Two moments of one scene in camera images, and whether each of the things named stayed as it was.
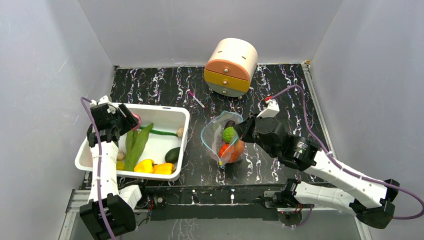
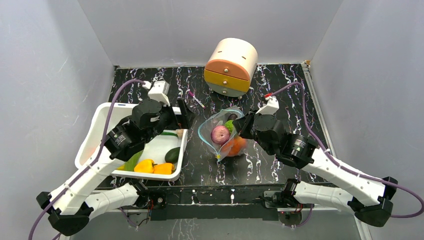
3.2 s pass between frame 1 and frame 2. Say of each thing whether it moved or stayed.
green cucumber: stayed
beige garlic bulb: stayed
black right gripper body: stayed
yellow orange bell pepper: stayed
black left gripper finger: moved
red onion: moved
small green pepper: moved
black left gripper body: moved
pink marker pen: stayed
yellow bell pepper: stayed
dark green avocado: stayed
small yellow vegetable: stayed
